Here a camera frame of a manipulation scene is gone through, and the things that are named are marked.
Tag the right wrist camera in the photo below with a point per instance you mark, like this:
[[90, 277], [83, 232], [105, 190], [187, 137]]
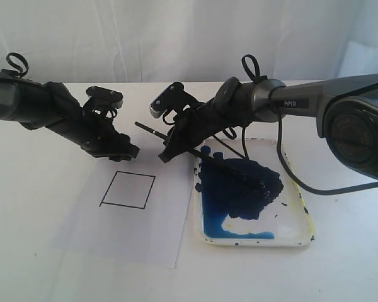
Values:
[[173, 98]]

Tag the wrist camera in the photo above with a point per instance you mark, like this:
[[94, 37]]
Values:
[[173, 98], [102, 96]]

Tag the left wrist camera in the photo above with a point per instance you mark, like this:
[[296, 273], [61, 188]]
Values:
[[102, 96]]

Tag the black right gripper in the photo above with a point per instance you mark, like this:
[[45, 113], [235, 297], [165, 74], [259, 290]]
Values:
[[192, 127]]

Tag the white paper with square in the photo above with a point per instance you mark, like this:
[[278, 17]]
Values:
[[133, 211]]

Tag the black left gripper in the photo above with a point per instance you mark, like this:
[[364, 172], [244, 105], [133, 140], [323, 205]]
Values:
[[94, 132]]

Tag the white curtain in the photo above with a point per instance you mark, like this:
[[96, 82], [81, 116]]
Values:
[[165, 41]]

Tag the black paintbrush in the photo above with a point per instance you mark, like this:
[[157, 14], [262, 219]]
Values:
[[247, 179]]

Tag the white paint tray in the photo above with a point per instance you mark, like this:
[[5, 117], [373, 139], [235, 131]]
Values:
[[230, 213]]

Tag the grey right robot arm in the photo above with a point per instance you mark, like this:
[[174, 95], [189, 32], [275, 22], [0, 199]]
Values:
[[345, 110]]

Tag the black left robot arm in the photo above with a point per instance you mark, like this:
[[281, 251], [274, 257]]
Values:
[[51, 105]]

